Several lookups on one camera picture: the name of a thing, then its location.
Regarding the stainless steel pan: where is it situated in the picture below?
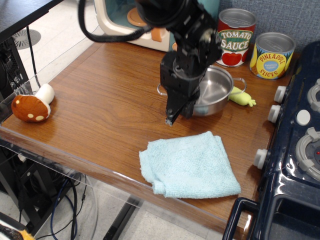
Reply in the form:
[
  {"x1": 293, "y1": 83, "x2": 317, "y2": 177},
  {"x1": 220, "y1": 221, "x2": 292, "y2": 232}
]
[{"x1": 157, "y1": 65, "x2": 248, "y2": 117}]

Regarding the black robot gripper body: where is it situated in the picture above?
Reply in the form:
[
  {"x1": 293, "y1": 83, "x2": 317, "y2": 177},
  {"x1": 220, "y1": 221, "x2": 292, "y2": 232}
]
[{"x1": 160, "y1": 51, "x2": 208, "y2": 110}]

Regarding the spoon with green handle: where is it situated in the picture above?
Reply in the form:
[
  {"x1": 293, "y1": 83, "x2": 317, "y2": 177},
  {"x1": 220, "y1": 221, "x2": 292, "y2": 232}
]
[{"x1": 228, "y1": 86, "x2": 257, "y2": 107}]

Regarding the dark blue toy stove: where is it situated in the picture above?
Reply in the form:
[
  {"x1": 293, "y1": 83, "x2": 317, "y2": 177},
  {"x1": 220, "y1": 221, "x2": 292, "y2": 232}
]
[{"x1": 223, "y1": 41, "x2": 320, "y2": 240}]

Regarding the blue cable under table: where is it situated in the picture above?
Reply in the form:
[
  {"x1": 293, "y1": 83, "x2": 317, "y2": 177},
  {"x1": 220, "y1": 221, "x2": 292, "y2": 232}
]
[{"x1": 49, "y1": 177, "x2": 78, "y2": 240}]

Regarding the brown plush mushroom toy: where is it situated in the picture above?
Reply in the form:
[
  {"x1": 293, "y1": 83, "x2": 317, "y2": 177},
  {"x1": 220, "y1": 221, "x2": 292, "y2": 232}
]
[{"x1": 11, "y1": 83, "x2": 55, "y2": 123}]

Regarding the toy microwave oven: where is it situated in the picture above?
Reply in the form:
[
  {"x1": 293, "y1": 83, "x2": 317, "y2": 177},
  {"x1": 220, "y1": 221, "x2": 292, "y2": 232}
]
[{"x1": 93, "y1": 0, "x2": 221, "y2": 53}]

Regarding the light blue folded cloth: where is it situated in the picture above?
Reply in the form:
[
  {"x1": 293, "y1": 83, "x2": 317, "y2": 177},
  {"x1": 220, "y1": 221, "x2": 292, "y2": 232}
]
[{"x1": 139, "y1": 131, "x2": 241, "y2": 199}]

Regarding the black desk at left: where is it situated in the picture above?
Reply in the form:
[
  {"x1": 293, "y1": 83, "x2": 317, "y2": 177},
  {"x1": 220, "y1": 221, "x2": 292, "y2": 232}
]
[{"x1": 0, "y1": 0, "x2": 62, "y2": 43}]

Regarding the clear acrylic table guard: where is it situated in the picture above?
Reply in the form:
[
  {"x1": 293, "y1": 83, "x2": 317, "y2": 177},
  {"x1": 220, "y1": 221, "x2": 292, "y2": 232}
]
[{"x1": 0, "y1": 37, "x2": 93, "y2": 124}]

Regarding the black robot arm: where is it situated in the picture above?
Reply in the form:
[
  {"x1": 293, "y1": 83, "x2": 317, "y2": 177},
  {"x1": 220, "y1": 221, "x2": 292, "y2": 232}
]
[{"x1": 135, "y1": 0, "x2": 222, "y2": 126}]

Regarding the tomato sauce can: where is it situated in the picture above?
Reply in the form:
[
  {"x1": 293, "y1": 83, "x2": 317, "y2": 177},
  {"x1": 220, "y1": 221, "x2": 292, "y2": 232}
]
[{"x1": 216, "y1": 8, "x2": 257, "y2": 67}]

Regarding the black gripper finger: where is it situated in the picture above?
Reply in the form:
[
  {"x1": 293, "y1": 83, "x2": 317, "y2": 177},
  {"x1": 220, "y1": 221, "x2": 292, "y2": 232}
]
[
  {"x1": 165, "y1": 98, "x2": 183, "y2": 127},
  {"x1": 180, "y1": 99, "x2": 196, "y2": 119}
]

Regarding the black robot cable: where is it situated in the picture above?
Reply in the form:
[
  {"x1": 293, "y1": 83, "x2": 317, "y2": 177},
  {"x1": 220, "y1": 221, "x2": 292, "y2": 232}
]
[{"x1": 78, "y1": 0, "x2": 153, "y2": 44}]

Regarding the pineapple slices can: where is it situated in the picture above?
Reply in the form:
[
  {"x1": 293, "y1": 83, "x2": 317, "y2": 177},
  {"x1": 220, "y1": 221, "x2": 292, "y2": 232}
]
[{"x1": 249, "y1": 32, "x2": 296, "y2": 80}]

